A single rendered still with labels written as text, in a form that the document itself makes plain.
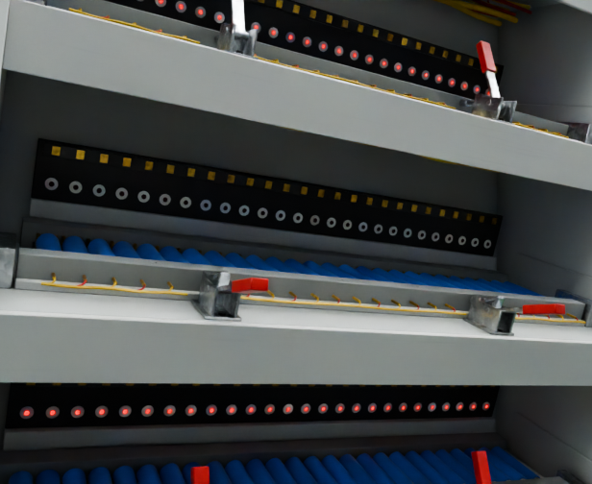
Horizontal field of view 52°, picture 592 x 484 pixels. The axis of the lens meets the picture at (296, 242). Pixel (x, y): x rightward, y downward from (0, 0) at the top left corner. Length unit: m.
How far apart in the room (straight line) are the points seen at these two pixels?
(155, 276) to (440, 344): 0.24
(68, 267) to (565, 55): 0.63
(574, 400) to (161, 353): 0.50
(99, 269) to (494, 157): 0.37
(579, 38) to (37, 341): 0.68
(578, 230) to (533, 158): 0.16
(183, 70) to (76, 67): 0.07
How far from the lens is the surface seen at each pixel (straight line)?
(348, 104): 0.51
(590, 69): 0.82
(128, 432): 0.60
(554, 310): 0.54
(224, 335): 0.44
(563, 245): 0.79
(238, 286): 0.40
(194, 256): 0.54
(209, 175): 0.61
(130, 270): 0.47
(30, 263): 0.46
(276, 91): 0.49
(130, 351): 0.43
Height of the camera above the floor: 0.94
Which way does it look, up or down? 8 degrees up
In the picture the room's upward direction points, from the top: 3 degrees clockwise
